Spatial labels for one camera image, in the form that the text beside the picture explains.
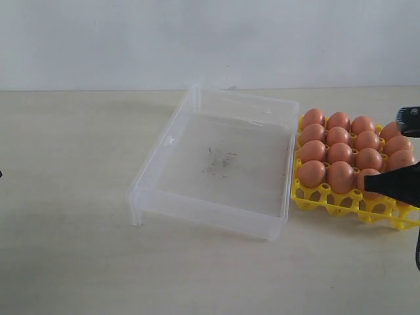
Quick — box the clear plastic box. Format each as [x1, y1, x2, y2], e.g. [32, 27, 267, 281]
[126, 84, 299, 240]

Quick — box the brown egg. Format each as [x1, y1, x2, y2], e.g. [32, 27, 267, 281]
[386, 150, 417, 171]
[350, 115, 376, 135]
[325, 126, 350, 146]
[327, 142, 352, 165]
[297, 160, 326, 188]
[326, 112, 351, 131]
[298, 140, 326, 163]
[327, 161, 355, 194]
[355, 148, 383, 171]
[383, 135, 413, 157]
[356, 168, 381, 200]
[299, 123, 326, 146]
[354, 130, 380, 151]
[300, 108, 325, 130]
[379, 121, 401, 142]

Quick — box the yellow plastic egg tray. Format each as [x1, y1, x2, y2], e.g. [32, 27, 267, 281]
[290, 127, 419, 230]

